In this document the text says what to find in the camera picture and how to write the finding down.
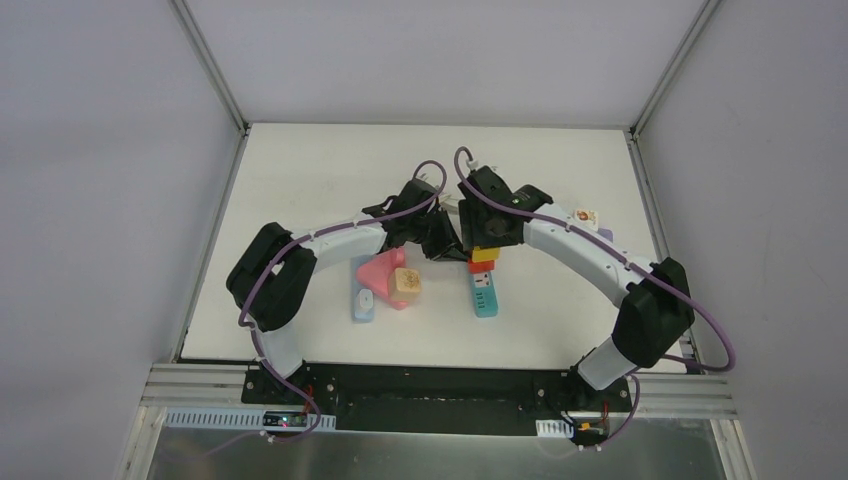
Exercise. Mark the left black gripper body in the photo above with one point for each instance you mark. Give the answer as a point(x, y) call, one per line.
point(436, 232)

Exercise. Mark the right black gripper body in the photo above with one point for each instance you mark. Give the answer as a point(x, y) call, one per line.
point(481, 235)

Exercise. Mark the yellow cube plug adapter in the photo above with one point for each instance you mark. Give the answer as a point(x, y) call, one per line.
point(482, 255)

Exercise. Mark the red cube plug adapter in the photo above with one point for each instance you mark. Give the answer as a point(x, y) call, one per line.
point(480, 267)

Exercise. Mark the teal power strip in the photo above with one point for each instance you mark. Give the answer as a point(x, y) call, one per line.
point(484, 296)

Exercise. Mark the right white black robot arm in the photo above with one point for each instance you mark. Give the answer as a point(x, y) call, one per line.
point(650, 297)

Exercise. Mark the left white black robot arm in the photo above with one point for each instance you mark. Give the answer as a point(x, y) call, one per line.
point(270, 280)

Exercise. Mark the pink triangular plug adapter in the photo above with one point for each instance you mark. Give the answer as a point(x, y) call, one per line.
point(376, 272)

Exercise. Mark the purple socket adapter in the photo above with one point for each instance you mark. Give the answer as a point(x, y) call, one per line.
point(606, 234)

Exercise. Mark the beige wooden cube adapter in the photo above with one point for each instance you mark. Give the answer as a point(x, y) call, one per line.
point(405, 285)

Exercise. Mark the light blue power strip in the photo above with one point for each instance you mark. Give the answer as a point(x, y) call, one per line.
point(362, 298)

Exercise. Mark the white cube adapter with sticker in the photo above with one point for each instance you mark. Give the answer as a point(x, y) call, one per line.
point(587, 218)

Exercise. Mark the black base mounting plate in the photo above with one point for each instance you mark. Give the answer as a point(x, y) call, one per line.
point(436, 400)

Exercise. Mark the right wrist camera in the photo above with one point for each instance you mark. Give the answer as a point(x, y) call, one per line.
point(476, 164)

